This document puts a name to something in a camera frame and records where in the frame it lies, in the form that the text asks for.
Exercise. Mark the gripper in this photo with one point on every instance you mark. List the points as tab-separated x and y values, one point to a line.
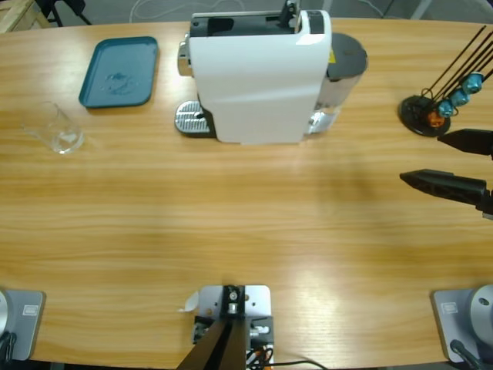
490	204

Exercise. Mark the blue coffee capsule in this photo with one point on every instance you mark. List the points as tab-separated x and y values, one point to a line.
459	97
446	109
473	82

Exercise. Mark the clear drinking glass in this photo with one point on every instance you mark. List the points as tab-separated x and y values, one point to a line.
61	135

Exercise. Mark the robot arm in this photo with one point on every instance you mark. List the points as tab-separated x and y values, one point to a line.
481	316
2	312

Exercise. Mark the orange coffee capsule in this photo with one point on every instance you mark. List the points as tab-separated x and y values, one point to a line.
435	120

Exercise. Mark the white capsule coffee machine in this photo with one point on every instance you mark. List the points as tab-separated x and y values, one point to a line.
254	77

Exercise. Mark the black coffee machine lever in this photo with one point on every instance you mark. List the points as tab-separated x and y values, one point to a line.
289	13

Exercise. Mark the black capsule holder with rods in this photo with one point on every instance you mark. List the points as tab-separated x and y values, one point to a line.
418	115

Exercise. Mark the white paper tab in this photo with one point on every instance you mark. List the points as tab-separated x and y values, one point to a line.
190	302

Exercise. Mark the teal plastic tray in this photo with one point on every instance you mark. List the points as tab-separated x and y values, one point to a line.
119	73

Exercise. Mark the black chair base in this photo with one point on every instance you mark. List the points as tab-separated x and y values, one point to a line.
73	9

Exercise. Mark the wooden crate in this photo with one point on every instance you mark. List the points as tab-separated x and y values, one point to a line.
15	15

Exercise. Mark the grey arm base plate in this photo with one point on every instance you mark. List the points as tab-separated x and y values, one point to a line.
447	327
27	327

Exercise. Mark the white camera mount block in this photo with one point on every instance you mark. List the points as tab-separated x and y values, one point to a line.
258	300

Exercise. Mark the dark camera post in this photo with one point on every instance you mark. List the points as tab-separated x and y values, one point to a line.
219	347

